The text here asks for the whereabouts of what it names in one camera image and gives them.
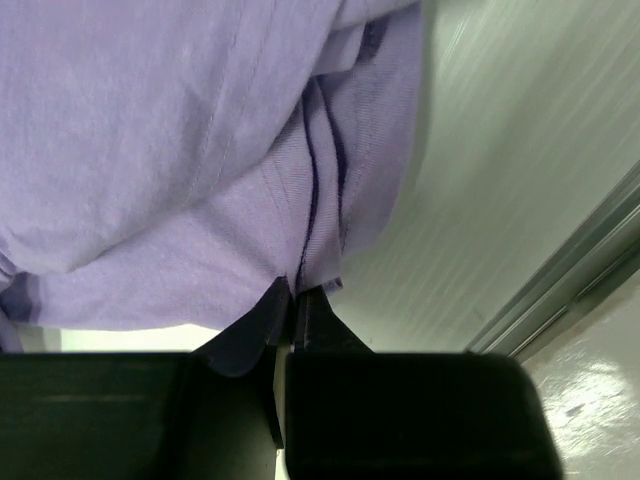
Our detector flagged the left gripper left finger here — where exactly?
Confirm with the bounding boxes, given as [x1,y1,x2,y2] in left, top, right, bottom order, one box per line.
[1,277,291,479]

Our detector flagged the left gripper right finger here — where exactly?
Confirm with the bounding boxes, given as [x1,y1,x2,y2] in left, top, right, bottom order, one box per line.
[284,288,564,480]

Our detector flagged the aluminium frame rail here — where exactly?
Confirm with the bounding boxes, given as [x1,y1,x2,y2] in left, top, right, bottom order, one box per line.
[466,165,639,355]

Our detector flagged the purple t shirt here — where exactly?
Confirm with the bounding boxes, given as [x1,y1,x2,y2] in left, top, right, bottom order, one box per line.
[1,1,425,352]

